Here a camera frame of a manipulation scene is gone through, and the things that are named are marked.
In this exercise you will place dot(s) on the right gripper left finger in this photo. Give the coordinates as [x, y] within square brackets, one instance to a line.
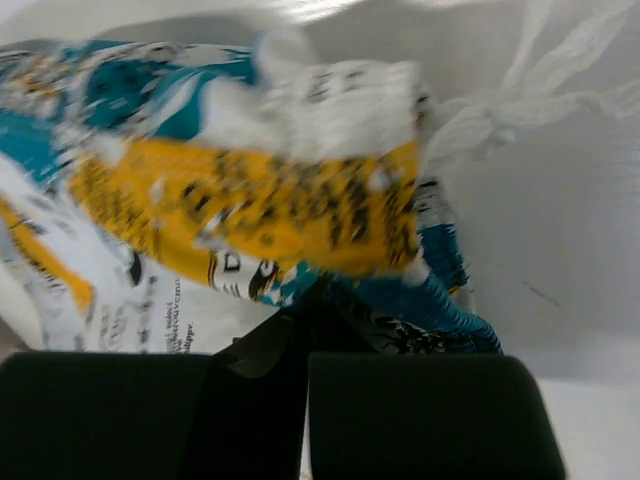
[237, 414]

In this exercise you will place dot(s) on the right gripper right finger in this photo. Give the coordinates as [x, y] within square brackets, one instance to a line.
[421, 416]

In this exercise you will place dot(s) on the colourful printed shorts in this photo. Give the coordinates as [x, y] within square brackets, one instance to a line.
[143, 183]

